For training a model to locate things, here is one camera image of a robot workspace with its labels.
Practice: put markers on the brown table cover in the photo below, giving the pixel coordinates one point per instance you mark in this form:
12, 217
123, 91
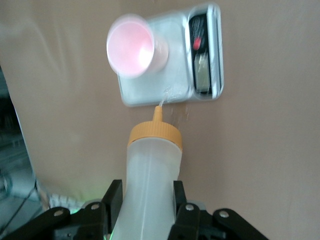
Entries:
262, 150

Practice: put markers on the translucent sauce bottle orange cap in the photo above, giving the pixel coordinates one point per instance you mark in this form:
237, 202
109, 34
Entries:
150, 162

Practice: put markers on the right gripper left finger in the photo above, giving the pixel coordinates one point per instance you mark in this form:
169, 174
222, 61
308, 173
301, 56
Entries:
75, 222

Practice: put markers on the pink plastic cup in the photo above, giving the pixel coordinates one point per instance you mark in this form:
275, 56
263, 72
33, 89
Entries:
130, 45

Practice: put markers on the silver digital kitchen scale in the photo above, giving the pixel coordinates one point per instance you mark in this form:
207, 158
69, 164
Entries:
150, 92

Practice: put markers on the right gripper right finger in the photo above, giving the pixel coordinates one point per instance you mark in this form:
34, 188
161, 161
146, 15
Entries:
205, 225

